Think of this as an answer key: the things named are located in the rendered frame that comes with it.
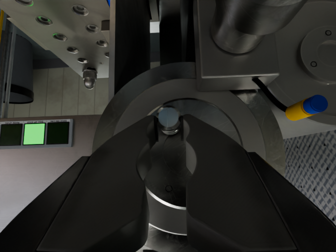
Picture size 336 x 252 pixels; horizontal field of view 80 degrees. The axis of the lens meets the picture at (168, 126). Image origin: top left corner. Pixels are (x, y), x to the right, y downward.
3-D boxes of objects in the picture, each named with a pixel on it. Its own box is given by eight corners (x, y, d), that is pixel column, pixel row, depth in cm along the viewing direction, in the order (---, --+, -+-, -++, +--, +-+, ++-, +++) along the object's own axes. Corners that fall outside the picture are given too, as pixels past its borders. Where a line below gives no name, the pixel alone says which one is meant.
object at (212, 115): (170, 234, 13) (111, 134, 14) (171, 224, 15) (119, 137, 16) (268, 168, 13) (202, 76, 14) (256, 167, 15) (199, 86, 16)
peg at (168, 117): (153, 106, 11) (178, 102, 11) (158, 117, 14) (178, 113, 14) (157, 131, 11) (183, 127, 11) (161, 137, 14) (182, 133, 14)
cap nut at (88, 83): (94, 68, 50) (93, 86, 49) (99, 74, 54) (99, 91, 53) (79, 69, 50) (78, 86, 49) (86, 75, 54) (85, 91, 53)
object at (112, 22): (116, -68, 20) (113, 120, 17) (150, 54, 43) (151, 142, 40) (111, -68, 20) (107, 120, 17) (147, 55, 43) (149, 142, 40)
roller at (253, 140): (231, 57, 16) (293, 204, 14) (198, 119, 41) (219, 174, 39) (92, 105, 16) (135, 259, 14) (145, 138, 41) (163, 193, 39)
